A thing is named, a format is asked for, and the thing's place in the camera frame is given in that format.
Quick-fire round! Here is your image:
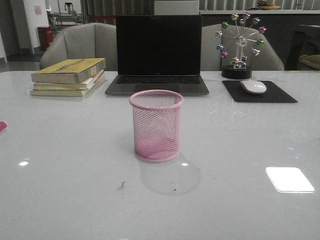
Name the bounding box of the pink highlighter pen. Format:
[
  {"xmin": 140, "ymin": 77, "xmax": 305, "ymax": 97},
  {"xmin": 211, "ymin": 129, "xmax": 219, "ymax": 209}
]
[{"xmin": 0, "ymin": 121, "xmax": 8, "ymax": 131}]

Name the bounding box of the pink mesh pen holder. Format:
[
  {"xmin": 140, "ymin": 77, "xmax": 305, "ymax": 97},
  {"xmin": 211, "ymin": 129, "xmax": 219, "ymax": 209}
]
[{"xmin": 129, "ymin": 89, "xmax": 184, "ymax": 162}]

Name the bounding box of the grey open laptop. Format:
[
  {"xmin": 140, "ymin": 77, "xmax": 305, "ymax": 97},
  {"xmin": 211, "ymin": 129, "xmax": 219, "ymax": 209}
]
[{"xmin": 105, "ymin": 15, "xmax": 209, "ymax": 96}]

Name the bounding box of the middle cream book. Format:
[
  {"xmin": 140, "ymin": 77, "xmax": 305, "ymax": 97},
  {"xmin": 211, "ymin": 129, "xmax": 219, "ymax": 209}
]
[{"xmin": 33, "ymin": 70, "xmax": 104, "ymax": 90}]

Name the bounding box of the cream book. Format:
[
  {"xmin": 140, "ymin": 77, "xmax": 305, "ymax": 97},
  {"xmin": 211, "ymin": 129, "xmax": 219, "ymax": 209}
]
[
  {"xmin": 33, "ymin": 70, "xmax": 104, "ymax": 90},
  {"xmin": 29, "ymin": 76, "xmax": 103, "ymax": 97}
]

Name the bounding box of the right grey armchair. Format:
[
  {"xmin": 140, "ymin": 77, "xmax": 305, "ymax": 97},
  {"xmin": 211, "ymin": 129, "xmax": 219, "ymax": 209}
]
[{"xmin": 200, "ymin": 23, "xmax": 285, "ymax": 71}]

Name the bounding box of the grey armchair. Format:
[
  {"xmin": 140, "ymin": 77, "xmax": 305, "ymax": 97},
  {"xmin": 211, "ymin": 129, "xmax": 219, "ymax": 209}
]
[
  {"xmin": 39, "ymin": 22, "xmax": 118, "ymax": 71},
  {"xmin": 200, "ymin": 23, "xmax": 285, "ymax": 71}
]

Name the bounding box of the white computer mouse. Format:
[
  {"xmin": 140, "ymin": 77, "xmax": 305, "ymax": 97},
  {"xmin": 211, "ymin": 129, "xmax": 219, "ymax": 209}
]
[{"xmin": 240, "ymin": 79, "xmax": 267, "ymax": 94}]

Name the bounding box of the top yellow book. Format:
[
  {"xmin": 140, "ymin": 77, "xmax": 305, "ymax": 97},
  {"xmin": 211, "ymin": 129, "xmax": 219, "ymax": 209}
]
[{"xmin": 31, "ymin": 58, "xmax": 106, "ymax": 84}]

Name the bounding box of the left grey armchair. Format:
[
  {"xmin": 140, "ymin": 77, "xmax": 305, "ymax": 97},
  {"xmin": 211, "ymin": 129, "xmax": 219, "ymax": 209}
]
[{"xmin": 39, "ymin": 22, "xmax": 118, "ymax": 71}]

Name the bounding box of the ferris wheel desk ornament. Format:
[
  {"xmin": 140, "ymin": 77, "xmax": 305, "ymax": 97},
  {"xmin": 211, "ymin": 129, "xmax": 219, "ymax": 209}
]
[{"xmin": 215, "ymin": 12, "xmax": 267, "ymax": 80}]

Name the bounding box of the black mouse pad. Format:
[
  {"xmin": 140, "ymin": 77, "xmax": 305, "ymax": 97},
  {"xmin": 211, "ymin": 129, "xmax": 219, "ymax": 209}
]
[{"xmin": 222, "ymin": 80, "xmax": 298, "ymax": 103}]

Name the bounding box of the bottom cream book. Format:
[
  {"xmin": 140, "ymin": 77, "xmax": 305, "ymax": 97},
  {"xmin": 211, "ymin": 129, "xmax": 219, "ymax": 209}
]
[{"xmin": 29, "ymin": 76, "xmax": 103, "ymax": 97}]

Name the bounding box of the red bin in background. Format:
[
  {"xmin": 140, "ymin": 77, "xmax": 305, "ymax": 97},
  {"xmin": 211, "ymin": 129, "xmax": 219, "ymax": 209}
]
[{"xmin": 37, "ymin": 26, "xmax": 54, "ymax": 50}]

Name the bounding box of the fruit bowl on counter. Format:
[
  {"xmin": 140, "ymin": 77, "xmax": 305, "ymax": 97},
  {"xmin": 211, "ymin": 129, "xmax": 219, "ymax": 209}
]
[{"xmin": 257, "ymin": 0, "xmax": 281, "ymax": 10}]

